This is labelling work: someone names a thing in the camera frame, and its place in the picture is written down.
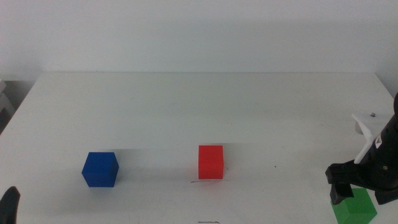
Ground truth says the green cube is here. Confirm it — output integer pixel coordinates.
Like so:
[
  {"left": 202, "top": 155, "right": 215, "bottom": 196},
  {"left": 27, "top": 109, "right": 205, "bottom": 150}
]
[{"left": 330, "top": 187, "right": 378, "bottom": 224}]

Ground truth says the blue cube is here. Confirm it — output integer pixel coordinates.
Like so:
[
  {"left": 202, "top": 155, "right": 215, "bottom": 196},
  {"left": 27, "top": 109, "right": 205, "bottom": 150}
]
[{"left": 81, "top": 152, "right": 120, "bottom": 188}]

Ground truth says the red cube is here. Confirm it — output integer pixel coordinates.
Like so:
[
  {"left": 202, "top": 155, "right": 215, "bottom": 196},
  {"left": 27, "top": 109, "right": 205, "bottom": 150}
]
[{"left": 198, "top": 145, "right": 224, "bottom": 180}]

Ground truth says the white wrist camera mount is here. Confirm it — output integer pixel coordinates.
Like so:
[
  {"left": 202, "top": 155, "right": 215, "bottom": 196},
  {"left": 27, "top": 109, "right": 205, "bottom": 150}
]
[{"left": 351, "top": 112, "right": 393, "bottom": 165}]

